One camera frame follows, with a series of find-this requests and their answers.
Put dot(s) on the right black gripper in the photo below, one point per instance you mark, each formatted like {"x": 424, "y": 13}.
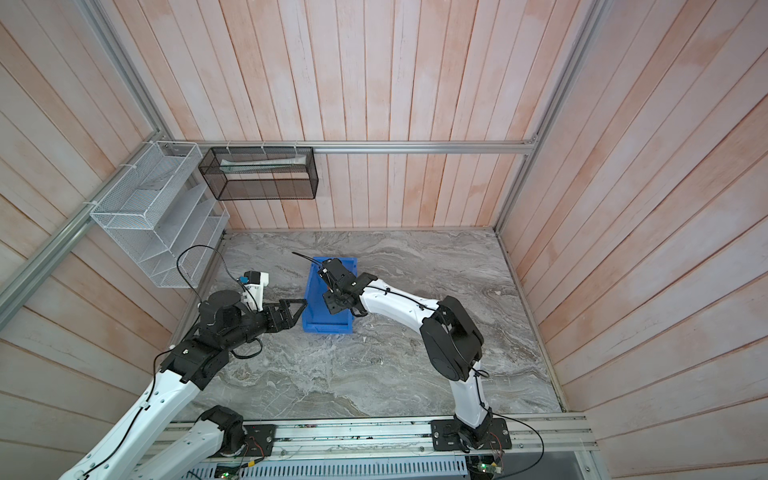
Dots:
{"x": 334, "y": 305}

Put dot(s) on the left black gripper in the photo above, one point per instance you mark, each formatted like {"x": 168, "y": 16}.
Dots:
{"x": 273, "y": 312}

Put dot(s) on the blue plastic bin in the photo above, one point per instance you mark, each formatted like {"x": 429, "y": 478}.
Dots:
{"x": 316, "y": 318}

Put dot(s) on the orange black handled screwdriver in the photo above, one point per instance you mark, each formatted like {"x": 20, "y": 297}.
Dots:
{"x": 314, "y": 261}

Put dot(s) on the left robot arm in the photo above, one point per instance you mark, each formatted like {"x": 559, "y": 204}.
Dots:
{"x": 224, "y": 323}

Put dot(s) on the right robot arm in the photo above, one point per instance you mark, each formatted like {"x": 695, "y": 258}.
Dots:
{"x": 452, "y": 340}

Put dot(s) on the white ventilation grille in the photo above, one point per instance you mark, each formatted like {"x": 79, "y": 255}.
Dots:
{"x": 429, "y": 467}

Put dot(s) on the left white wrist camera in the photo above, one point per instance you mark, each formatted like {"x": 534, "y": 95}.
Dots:
{"x": 253, "y": 284}

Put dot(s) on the black wire mesh basket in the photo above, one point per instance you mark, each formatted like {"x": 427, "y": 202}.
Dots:
{"x": 260, "y": 173}

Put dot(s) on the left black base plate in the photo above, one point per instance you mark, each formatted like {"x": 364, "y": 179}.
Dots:
{"x": 257, "y": 440}

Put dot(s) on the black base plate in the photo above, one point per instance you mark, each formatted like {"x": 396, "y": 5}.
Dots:
{"x": 257, "y": 440}
{"x": 454, "y": 435}

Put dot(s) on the aluminium mounting rail base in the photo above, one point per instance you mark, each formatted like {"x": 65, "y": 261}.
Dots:
{"x": 213, "y": 436}

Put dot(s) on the white wire mesh shelf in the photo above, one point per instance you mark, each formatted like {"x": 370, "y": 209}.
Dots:
{"x": 167, "y": 222}

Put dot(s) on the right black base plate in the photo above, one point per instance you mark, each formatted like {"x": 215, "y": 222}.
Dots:
{"x": 454, "y": 435}

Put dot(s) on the horizontal aluminium wall rail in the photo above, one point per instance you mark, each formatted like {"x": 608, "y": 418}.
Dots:
{"x": 371, "y": 147}

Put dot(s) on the left aluminium wall rail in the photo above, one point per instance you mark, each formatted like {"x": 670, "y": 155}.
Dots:
{"x": 29, "y": 277}

